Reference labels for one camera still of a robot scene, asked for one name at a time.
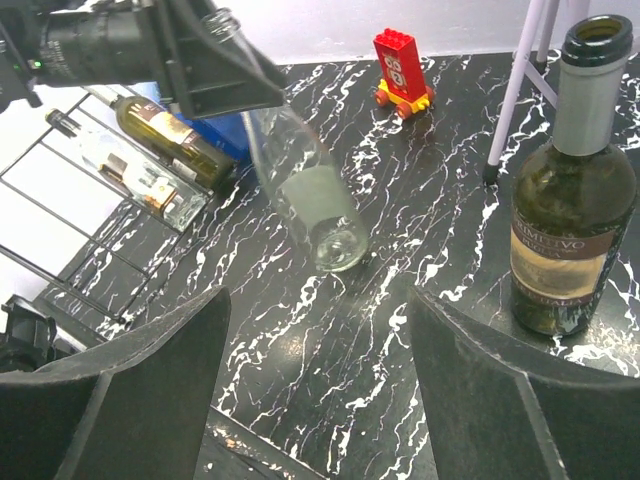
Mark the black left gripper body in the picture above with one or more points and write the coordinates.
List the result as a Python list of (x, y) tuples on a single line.
[(112, 43)]

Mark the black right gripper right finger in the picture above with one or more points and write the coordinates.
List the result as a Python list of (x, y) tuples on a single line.
[(499, 408)]

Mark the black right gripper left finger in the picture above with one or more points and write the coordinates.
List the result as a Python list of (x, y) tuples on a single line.
[(134, 407)]

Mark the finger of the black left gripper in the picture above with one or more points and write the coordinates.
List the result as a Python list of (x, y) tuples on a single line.
[(210, 66)]

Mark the clear round glass bottle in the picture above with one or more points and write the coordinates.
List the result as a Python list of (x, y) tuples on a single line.
[(304, 185)]

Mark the dark red wine bottle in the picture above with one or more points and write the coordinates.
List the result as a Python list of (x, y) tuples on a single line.
[(574, 197)]

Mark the blue clear vodka bottle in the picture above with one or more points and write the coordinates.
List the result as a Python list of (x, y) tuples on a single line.
[(226, 132)]

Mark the green white wine bottle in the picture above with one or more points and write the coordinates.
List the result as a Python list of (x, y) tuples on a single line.
[(181, 147)]

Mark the clear square liquor bottle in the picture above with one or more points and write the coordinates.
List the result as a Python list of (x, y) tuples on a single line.
[(133, 172)]

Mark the red yellow toy brick car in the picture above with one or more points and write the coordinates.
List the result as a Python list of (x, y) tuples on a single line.
[(402, 83)]

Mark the lilac music stand tripod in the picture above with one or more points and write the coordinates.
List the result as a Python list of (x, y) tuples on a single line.
[(529, 60)]

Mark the black wire wine rack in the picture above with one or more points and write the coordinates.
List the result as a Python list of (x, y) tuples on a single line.
[(59, 215)]

